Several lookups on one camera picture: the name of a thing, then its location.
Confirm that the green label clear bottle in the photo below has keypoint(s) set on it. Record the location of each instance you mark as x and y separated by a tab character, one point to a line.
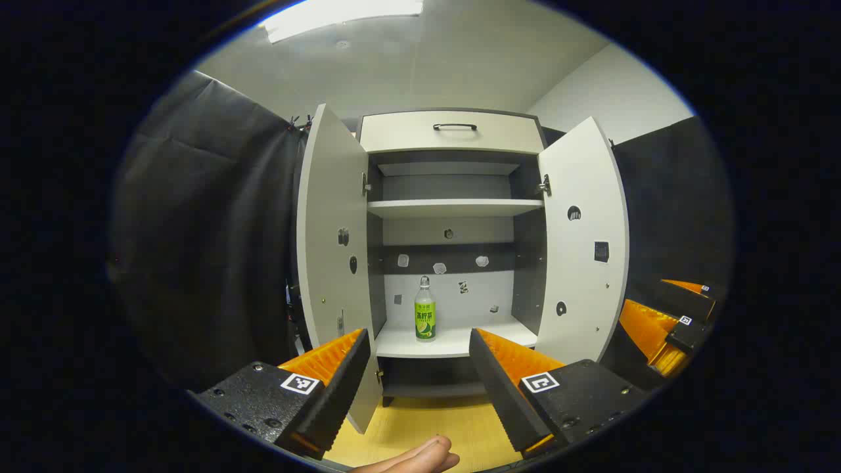
425	322

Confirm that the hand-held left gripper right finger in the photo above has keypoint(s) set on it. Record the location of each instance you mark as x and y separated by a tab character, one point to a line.
502	394

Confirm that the grey white cabinet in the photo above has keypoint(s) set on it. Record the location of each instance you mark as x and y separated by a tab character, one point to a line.
453	208

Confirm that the white cabinet drawer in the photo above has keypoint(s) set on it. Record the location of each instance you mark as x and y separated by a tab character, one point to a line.
407	135

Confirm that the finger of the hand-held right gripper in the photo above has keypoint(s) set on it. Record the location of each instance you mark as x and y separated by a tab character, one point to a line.
686	301
647	335

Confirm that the white camera sticker cabinet door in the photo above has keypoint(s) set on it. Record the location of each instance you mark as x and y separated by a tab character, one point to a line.
332	217

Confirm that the white headphone sticker cabinet door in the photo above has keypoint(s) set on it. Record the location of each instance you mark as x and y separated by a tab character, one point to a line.
585	276

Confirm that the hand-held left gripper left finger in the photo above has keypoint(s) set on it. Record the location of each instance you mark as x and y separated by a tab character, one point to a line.
341	394

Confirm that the ceiling light panel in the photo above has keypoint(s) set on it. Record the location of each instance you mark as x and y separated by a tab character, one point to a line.
341	16

